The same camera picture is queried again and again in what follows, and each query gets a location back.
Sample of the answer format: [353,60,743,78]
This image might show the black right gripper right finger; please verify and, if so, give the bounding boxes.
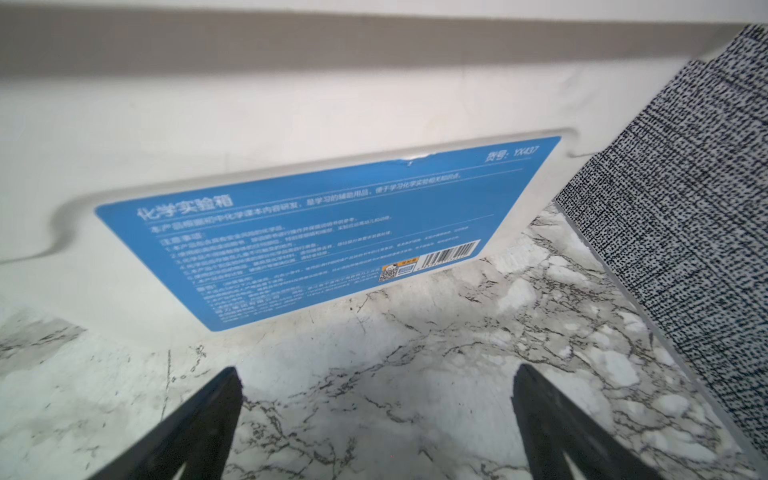
[511,364,660,479]

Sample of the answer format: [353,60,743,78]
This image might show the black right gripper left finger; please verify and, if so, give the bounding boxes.
[92,367,243,479]

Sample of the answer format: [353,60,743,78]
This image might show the blue label sticker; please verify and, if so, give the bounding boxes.
[96,136,561,331]

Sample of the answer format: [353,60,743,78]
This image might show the white plastic storage box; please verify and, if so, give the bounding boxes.
[1,1,767,348]

